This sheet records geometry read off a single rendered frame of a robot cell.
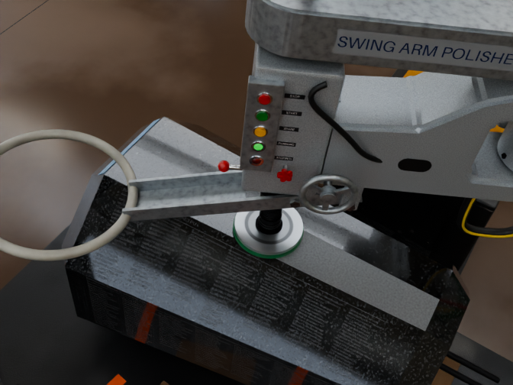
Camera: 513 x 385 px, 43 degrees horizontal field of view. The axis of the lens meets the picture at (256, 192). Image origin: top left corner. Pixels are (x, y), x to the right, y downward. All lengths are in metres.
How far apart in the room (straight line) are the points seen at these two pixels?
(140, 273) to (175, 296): 0.14
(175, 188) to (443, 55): 0.93
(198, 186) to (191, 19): 2.35
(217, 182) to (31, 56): 2.22
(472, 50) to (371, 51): 0.20
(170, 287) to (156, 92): 1.78
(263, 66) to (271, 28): 0.10
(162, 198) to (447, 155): 0.84
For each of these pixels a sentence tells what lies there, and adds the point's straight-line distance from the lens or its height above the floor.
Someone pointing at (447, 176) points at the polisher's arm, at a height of 1.25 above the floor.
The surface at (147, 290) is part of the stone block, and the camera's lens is 2.12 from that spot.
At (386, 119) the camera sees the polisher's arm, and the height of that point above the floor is 1.39.
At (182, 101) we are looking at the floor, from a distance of 3.62.
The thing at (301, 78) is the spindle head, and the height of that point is 1.53.
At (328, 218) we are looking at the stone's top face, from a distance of 2.09.
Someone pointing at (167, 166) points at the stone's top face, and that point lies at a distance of 2.18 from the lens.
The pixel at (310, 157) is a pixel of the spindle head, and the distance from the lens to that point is 1.62.
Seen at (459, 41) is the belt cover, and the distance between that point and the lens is 1.42.
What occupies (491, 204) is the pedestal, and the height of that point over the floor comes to 0.74.
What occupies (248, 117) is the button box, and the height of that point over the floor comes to 1.41.
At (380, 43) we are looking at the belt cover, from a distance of 1.39.
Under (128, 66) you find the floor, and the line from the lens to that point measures 3.84.
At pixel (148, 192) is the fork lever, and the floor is 0.90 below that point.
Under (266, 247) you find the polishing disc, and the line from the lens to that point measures 1.95.
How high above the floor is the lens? 2.44
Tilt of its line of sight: 50 degrees down
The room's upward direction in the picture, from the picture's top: 8 degrees clockwise
